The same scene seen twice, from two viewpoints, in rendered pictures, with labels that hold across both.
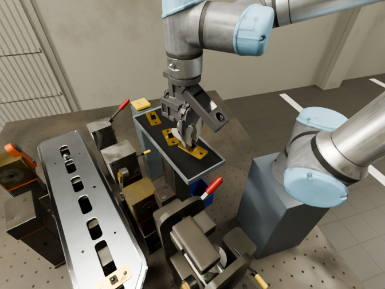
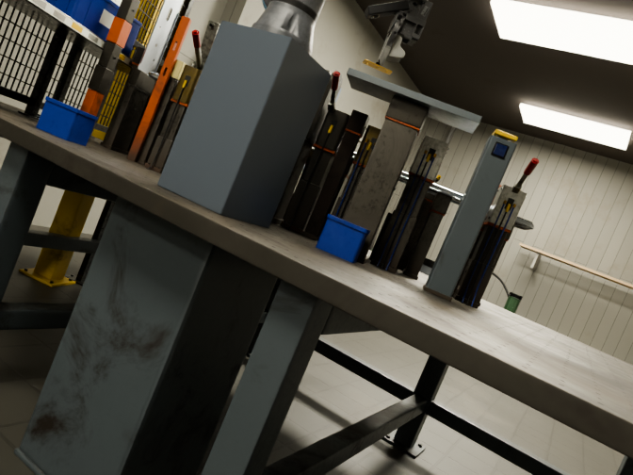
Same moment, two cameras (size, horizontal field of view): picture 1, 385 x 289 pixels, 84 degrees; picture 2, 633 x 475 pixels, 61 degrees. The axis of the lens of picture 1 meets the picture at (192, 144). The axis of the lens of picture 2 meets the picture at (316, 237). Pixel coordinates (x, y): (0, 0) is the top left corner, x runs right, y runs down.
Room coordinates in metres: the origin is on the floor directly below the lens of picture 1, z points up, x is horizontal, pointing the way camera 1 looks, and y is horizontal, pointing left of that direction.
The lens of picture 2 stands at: (1.48, -1.07, 0.80)
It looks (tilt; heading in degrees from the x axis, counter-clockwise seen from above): 3 degrees down; 134
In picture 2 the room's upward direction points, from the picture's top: 23 degrees clockwise
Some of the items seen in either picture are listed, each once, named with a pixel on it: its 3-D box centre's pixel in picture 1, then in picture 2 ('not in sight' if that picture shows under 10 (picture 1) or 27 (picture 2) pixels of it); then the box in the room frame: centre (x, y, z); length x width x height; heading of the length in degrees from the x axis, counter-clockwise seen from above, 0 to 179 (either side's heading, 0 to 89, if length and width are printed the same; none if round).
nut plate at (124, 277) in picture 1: (113, 280); not in sight; (0.16, 0.20, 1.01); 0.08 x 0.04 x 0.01; 125
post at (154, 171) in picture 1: (148, 145); (468, 219); (0.75, 0.21, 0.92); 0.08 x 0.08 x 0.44; 35
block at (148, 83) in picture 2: not in sight; (130, 112); (-0.44, -0.21, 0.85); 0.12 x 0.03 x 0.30; 125
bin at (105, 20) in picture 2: not in sight; (90, 16); (-0.49, -0.43, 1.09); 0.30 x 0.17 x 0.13; 118
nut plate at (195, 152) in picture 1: (192, 147); (378, 65); (0.43, 0.00, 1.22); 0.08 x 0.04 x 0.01; 51
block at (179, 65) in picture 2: not in sight; (161, 113); (-0.21, -0.21, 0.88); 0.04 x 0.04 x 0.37; 35
